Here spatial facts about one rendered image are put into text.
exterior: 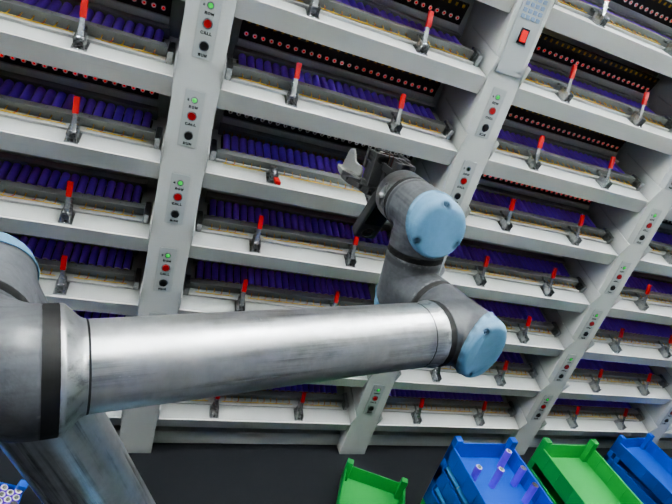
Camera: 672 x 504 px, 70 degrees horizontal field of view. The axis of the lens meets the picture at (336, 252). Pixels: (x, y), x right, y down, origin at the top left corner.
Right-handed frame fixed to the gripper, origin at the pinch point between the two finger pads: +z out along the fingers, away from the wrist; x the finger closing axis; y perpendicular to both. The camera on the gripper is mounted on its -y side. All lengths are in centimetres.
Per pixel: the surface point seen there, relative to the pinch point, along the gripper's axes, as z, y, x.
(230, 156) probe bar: 20.8, -7.0, 24.8
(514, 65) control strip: 14.4, 31.0, -35.9
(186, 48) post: 15.4, 14.1, 38.2
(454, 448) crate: -14, -63, -43
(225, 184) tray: 17.2, -12.9, 25.0
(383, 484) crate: 5, -97, -41
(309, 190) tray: 17.4, -10.4, 4.8
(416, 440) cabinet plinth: 23, -96, -61
